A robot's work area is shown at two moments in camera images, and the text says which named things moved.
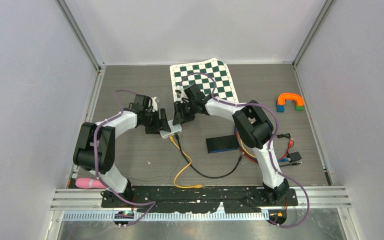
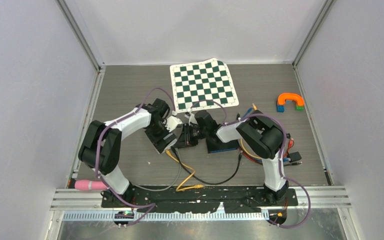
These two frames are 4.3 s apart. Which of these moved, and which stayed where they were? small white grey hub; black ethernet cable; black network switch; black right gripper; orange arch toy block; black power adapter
Moved: small white grey hub; black right gripper
Stayed: black ethernet cable; orange arch toy block; black power adapter; black network switch
